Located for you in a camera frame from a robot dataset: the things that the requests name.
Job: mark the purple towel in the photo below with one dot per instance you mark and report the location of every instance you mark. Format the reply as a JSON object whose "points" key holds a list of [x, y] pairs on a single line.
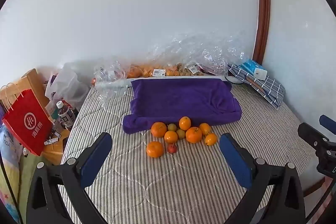
{"points": [[181, 100]]}

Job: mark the brown paper bag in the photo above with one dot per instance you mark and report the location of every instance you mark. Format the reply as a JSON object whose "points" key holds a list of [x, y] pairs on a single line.
{"points": [[34, 82]]}

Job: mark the wooden side table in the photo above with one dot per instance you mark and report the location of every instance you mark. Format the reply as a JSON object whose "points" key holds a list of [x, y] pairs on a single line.
{"points": [[55, 150]]}

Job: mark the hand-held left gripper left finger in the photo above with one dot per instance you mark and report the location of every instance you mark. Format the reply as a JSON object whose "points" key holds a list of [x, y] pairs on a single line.
{"points": [[95, 158]]}

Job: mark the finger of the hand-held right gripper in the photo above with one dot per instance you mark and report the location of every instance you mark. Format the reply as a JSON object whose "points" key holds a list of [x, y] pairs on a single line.
{"points": [[312, 134], [328, 123]]}

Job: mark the blue checkered cloth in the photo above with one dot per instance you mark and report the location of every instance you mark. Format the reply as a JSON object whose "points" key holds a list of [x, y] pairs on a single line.
{"points": [[273, 90]]}

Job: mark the clear bag of oranges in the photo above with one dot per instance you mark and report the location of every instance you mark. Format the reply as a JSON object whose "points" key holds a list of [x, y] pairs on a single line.
{"points": [[147, 71]]}

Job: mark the printed blanket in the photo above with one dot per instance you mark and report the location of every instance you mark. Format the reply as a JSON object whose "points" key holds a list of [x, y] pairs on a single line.
{"points": [[9, 169]]}

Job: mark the roll of plastic bags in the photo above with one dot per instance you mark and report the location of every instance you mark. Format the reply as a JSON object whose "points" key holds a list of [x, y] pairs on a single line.
{"points": [[113, 85]]}

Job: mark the green round fruit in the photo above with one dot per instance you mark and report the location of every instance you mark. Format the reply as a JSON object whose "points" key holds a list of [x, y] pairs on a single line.
{"points": [[172, 127], [180, 134]]}

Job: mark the large mandarin orange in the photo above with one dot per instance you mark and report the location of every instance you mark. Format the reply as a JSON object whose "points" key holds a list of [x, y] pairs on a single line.
{"points": [[155, 149], [194, 135], [158, 129]]}

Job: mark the brown wooden door frame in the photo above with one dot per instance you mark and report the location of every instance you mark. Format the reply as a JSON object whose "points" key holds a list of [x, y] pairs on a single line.
{"points": [[263, 3]]}

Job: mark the small crumpled clear plastic bag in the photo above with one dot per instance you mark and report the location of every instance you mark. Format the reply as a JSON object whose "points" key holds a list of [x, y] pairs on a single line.
{"points": [[109, 74]]}

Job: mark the blue and white box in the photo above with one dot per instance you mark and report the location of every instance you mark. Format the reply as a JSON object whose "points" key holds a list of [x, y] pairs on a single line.
{"points": [[250, 65]]}

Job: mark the striped bed quilt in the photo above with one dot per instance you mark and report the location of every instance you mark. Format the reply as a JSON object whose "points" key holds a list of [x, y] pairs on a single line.
{"points": [[147, 182]]}

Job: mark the small red apple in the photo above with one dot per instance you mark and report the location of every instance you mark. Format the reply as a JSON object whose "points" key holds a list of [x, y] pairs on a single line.
{"points": [[172, 148]]}

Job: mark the medium mandarin orange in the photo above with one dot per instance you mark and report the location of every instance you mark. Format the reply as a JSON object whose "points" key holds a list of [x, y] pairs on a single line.
{"points": [[184, 123], [171, 137]]}

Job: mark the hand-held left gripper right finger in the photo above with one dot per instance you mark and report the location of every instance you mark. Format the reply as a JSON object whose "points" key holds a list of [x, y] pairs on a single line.
{"points": [[235, 161]]}

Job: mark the wooden bed frame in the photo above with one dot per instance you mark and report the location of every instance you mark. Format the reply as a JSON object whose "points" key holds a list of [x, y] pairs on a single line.
{"points": [[315, 187]]}

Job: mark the small mandarin orange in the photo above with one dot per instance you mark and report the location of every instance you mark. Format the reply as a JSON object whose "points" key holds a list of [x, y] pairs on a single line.
{"points": [[205, 128], [210, 139]]}

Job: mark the plastic drink bottle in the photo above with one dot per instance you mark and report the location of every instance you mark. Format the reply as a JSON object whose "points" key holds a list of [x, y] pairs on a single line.
{"points": [[65, 115]]}

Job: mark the white charger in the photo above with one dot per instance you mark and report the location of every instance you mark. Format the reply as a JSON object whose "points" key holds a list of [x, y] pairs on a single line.
{"points": [[260, 74]]}

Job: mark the white plastic bag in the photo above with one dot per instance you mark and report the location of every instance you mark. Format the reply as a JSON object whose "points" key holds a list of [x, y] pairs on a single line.
{"points": [[65, 82]]}

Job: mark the red paper bag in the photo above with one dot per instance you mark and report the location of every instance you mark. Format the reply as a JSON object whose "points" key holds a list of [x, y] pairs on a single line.
{"points": [[27, 124]]}

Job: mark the clear bag of red fruits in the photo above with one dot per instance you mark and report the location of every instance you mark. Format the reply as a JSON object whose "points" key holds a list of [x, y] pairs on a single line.
{"points": [[210, 72]]}

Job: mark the large crumpled clear plastic bag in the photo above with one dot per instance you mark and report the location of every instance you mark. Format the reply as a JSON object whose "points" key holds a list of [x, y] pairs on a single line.
{"points": [[199, 50]]}

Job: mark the clear bag of yellow fruits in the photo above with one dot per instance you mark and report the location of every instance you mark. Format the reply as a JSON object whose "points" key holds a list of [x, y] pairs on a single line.
{"points": [[183, 70]]}

